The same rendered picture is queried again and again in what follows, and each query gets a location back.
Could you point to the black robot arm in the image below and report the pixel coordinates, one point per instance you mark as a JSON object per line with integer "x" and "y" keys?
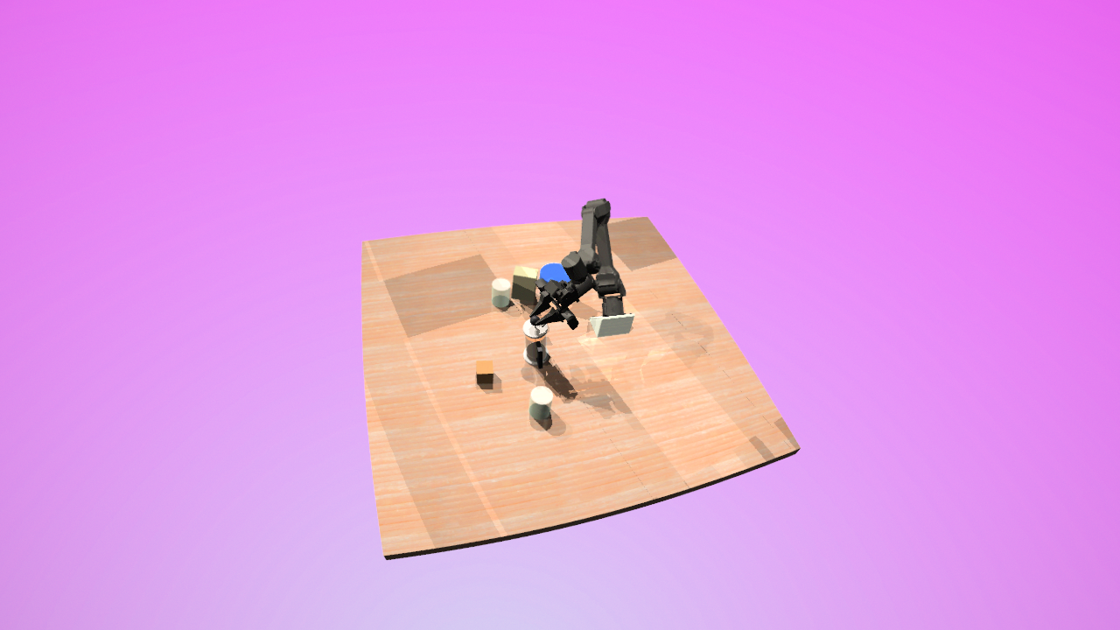
{"x": 580, "y": 265}

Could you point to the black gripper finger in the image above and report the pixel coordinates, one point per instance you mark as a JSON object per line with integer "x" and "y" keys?
{"x": 541, "y": 306}
{"x": 551, "y": 317}

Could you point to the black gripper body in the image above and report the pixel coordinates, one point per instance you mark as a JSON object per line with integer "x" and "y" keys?
{"x": 563, "y": 310}

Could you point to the pale yellow cube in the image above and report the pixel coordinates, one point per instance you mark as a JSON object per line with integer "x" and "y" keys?
{"x": 523, "y": 284}

